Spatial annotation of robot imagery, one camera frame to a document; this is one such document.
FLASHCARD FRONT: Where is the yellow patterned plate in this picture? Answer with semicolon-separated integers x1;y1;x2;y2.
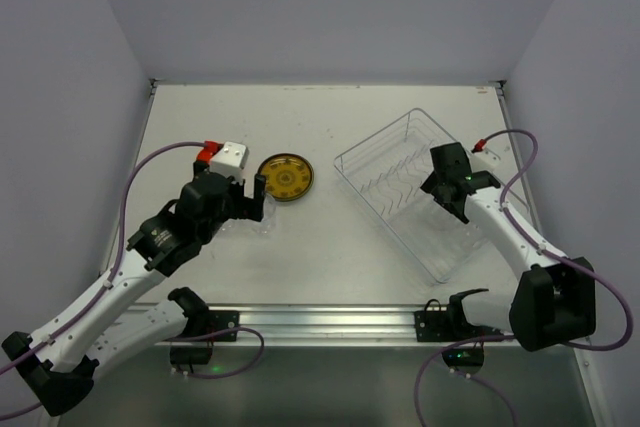
258;153;315;202

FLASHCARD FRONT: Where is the clear glass cup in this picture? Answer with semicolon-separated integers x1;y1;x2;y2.
256;194;277;235
219;219;241;235

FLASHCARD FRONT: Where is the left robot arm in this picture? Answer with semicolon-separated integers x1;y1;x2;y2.
2;165;266;417

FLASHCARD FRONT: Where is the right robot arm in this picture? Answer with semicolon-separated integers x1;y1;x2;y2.
421;142;596;351

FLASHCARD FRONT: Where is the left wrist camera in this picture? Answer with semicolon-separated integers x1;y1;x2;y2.
209;142;249;183

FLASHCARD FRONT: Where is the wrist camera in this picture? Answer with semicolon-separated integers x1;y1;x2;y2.
469;139;502;171
209;142;249;183

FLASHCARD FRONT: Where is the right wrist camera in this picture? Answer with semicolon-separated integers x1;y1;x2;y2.
469;139;502;171

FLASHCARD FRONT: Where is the white wire dish rack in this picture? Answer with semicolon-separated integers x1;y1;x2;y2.
333;108;509;284

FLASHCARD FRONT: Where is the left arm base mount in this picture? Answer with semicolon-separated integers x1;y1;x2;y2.
159;287;240;341

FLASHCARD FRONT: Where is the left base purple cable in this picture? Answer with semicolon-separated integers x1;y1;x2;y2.
169;326;266;379

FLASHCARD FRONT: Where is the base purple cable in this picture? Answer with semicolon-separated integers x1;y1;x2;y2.
169;326;266;379
414;334;521;427

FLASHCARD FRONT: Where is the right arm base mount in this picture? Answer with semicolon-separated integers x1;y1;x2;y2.
413;289;492;343

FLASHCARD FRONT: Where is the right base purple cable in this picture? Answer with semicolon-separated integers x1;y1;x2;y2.
414;334;521;427

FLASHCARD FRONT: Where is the aluminium mounting rail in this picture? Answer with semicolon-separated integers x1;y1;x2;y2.
64;302;596;348

